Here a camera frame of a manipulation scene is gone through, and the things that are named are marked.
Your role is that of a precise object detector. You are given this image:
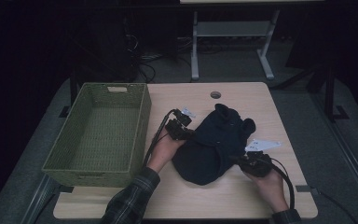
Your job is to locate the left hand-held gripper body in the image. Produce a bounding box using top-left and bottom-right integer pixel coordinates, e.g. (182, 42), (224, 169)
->
(164, 106), (197, 141)

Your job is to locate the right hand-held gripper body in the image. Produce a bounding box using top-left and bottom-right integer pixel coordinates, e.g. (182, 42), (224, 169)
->
(240, 138), (282, 178)

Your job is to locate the dark navy garment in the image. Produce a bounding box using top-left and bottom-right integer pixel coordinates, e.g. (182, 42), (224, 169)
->
(171, 103), (257, 187)

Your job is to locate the green woven basket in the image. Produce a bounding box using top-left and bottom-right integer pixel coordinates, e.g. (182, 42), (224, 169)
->
(41, 82), (153, 189)

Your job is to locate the person's left hand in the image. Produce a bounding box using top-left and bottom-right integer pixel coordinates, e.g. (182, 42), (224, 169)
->
(146, 132), (186, 175)

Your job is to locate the person's right hand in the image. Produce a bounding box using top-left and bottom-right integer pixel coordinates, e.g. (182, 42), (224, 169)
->
(242, 167), (291, 215)

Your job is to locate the black metal stand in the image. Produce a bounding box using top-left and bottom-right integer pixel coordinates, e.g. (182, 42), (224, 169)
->
(304, 60), (351, 123)

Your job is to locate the right hand-held gripper cable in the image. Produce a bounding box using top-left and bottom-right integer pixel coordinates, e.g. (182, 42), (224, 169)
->
(260, 156), (296, 210)

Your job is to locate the tangle of black cables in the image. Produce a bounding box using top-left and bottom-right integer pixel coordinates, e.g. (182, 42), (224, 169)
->
(123, 33), (194, 84)

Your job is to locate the black floor cable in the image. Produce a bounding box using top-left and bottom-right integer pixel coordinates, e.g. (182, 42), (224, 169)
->
(310, 187), (357, 224)

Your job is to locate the aluminium rail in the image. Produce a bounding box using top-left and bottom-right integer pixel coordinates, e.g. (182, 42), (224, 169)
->
(21, 174), (58, 224)
(310, 92), (358, 216)

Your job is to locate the white metal desk frame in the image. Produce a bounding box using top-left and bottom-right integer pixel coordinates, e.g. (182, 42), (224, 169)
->
(179, 0), (325, 81)

